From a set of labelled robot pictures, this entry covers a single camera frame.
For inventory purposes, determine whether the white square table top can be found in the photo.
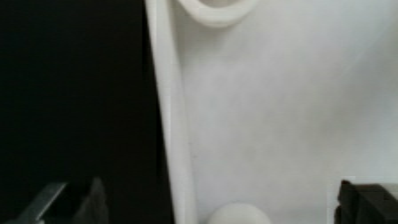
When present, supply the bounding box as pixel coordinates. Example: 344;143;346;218
143;0;398;224

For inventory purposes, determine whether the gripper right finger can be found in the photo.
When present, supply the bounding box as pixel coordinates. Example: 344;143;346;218
334;180;398;224

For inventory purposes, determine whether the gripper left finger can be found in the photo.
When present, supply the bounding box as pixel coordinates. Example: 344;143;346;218
15;178;108;224

